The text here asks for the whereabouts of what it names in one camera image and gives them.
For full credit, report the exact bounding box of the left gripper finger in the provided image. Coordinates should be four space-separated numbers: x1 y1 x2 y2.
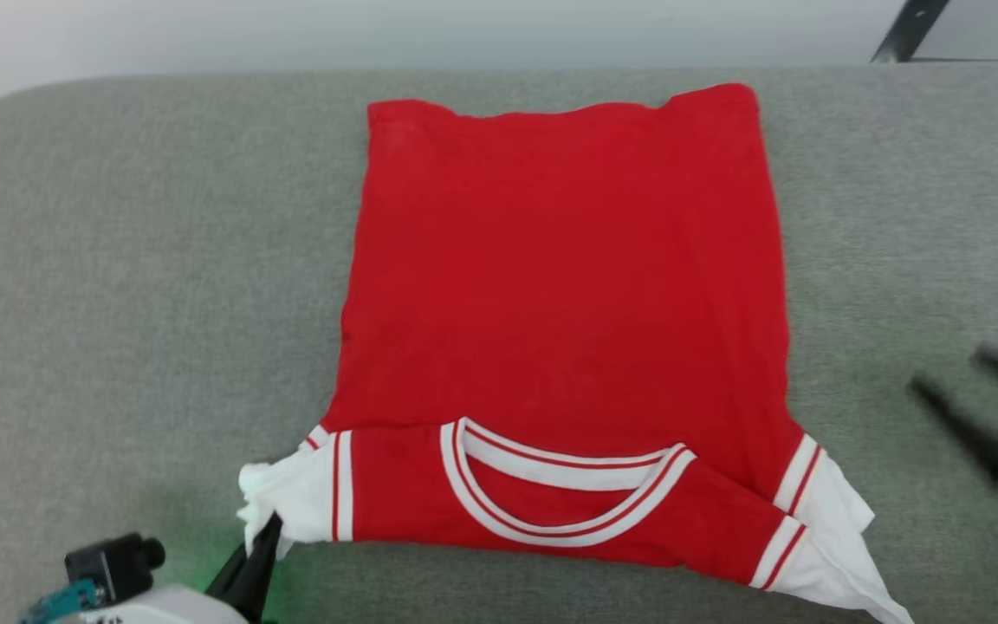
243 512 284 624
204 546 254 620

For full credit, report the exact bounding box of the black cable with teal plug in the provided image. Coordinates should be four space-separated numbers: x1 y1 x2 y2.
17 578 103 624

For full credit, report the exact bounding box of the grey fabric sofa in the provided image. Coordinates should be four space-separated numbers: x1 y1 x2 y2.
0 62 998 624

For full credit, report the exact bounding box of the red and white jersey shirt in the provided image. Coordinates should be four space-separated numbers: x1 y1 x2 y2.
237 83 917 624

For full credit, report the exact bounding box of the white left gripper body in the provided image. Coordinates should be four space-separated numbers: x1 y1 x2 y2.
75 585 246 624

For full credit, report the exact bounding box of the dark metal partition post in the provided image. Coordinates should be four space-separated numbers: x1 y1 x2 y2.
871 0 952 64

